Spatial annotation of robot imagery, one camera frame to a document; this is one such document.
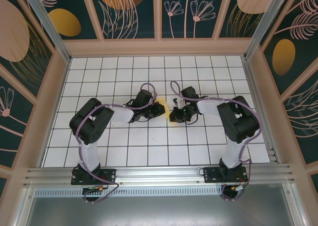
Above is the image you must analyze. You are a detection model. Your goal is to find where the yellow cloth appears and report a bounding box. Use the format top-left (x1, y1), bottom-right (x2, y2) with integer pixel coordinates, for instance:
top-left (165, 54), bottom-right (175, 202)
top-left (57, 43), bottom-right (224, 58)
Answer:
top-left (155, 97), bottom-right (180, 125)

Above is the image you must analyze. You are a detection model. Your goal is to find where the grey sheet metal panel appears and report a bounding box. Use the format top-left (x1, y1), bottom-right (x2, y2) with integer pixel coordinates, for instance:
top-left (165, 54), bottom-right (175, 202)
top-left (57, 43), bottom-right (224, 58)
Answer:
top-left (24, 183), bottom-right (296, 226)

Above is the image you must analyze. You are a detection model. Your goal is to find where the aluminium side rail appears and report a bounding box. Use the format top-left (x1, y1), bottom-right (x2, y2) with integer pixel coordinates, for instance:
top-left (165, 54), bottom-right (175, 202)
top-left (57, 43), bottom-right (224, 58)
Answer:
top-left (242, 57), bottom-right (283, 165)

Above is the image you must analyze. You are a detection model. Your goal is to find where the long aluminium base rail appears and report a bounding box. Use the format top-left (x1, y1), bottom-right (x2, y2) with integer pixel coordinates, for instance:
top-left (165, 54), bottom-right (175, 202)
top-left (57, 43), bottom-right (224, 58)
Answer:
top-left (23, 163), bottom-right (296, 187)

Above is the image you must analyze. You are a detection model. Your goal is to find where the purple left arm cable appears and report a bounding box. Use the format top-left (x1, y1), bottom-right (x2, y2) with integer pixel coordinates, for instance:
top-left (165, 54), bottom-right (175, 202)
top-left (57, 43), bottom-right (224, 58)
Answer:
top-left (76, 83), bottom-right (158, 204)

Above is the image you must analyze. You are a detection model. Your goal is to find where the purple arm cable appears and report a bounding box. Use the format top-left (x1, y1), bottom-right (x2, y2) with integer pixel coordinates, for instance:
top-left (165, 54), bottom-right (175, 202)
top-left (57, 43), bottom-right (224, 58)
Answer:
top-left (76, 83), bottom-right (158, 204)
top-left (170, 80), bottom-right (262, 202)

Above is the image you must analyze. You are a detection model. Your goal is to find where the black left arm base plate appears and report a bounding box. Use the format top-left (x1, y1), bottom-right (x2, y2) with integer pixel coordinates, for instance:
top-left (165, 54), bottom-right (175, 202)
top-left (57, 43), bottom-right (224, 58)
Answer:
top-left (71, 168), bottom-right (117, 186)

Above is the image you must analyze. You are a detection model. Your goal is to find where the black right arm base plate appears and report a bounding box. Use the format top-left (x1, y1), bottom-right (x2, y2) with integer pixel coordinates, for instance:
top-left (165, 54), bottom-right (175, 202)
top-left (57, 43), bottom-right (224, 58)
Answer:
top-left (203, 166), bottom-right (249, 184)

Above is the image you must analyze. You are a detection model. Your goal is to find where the perforated metal cable tray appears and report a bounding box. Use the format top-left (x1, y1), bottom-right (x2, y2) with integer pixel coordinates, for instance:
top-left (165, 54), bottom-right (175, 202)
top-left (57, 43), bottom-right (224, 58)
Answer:
top-left (34, 188), bottom-right (224, 197)

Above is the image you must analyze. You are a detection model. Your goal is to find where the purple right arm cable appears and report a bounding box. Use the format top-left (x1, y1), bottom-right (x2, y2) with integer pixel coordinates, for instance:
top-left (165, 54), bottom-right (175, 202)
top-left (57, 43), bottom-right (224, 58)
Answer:
top-left (170, 80), bottom-right (262, 202)

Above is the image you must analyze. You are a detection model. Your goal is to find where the aluminium corner post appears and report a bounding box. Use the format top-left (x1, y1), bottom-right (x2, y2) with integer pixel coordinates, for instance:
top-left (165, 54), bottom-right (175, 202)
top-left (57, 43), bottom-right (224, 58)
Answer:
top-left (19, 0), bottom-right (73, 64)
top-left (243, 0), bottom-right (298, 61)

